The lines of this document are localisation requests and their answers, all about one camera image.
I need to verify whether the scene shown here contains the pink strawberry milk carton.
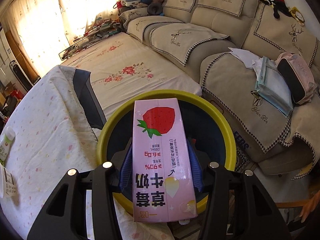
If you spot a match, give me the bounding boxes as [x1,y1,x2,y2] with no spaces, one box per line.
[132,98,197,223]

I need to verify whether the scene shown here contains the person's hand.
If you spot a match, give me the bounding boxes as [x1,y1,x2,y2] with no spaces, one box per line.
[299,191,320,223]

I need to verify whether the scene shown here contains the floral bed sheet mattress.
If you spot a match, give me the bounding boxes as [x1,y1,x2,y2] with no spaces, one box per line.
[63,33,201,118]

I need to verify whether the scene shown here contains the white dotted tablecloth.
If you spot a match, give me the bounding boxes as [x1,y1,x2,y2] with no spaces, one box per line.
[1,66,98,239]

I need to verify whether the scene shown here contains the beige sectional sofa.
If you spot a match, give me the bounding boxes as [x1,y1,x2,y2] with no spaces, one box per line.
[120,0,319,179]

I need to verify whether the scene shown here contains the yellow monkey plush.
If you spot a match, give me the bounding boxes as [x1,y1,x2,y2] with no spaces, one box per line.
[290,7,305,26]

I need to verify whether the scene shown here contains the green white coconut bottle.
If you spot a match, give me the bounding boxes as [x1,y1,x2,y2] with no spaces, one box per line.
[0,126,16,164]

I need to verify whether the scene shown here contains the yellow rimmed trash bin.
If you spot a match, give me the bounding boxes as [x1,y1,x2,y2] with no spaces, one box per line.
[97,90,235,214]

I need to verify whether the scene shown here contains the cream window curtains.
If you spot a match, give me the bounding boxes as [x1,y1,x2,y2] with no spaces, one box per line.
[1,0,119,76]

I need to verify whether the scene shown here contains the pink black backpack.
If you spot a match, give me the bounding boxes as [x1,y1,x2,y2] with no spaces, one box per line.
[276,53,317,105]

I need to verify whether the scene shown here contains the white papers on sofa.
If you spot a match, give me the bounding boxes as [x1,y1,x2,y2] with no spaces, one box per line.
[228,47,262,69]

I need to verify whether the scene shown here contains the black tower fan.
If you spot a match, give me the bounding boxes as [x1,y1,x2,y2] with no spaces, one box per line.
[9,60,41,92]

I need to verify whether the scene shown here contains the cluttered glass coffee table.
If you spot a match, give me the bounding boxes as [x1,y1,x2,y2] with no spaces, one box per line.
[59,21,121,61]

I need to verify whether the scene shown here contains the black red plush toy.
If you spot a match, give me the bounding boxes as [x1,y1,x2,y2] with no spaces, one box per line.
[259,0,292,20]

